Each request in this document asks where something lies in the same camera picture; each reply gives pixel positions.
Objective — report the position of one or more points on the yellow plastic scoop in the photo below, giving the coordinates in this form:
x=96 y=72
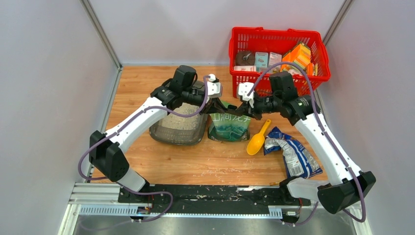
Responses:
x=258 y=139

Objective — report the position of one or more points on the red shopping basket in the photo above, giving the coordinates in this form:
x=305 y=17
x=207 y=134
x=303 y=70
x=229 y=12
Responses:
x=257 y=39

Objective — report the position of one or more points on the brown round item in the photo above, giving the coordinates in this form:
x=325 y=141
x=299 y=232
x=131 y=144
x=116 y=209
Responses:
x=245 y=58

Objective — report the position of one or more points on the teal small box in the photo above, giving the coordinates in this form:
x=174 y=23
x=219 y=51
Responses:
x=261 y=60

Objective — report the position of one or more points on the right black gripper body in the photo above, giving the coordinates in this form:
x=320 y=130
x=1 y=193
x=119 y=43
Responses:
x=256 y=112

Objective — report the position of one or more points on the pink flat box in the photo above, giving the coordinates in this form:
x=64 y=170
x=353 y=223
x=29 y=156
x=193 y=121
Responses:
x=245 y=68

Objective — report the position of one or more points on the grey litter box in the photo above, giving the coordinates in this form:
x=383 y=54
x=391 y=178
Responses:
x=177 y=130

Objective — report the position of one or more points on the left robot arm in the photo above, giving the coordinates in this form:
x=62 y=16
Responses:
x=107 y=150

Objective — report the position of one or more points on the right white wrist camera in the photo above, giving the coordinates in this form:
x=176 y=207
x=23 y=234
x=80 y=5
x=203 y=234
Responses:
x=245 y=93

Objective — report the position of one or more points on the aluminium rail frame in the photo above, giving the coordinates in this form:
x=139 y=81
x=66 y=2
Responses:
x=94 y=209

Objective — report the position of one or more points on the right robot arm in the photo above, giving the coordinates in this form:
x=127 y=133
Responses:
x=347 y=184

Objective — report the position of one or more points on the blue crumpled bag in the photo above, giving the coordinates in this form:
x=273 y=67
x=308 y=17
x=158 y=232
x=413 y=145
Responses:
x=297 y=159

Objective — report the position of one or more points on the pink grey box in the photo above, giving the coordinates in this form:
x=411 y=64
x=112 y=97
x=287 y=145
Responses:
x=274 y=58

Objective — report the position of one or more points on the orange box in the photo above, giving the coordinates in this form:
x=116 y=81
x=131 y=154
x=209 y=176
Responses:
x=300 y=55

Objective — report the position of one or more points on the black bag clip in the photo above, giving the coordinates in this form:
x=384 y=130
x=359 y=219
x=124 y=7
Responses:
x=240 y=111

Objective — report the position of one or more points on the green litter bag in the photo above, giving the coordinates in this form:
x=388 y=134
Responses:
x=229 y=127

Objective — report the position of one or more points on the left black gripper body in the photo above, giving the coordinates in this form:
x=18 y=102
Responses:
x=206 y=108

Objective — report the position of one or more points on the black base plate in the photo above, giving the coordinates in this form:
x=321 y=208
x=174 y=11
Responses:
x=210 y=199

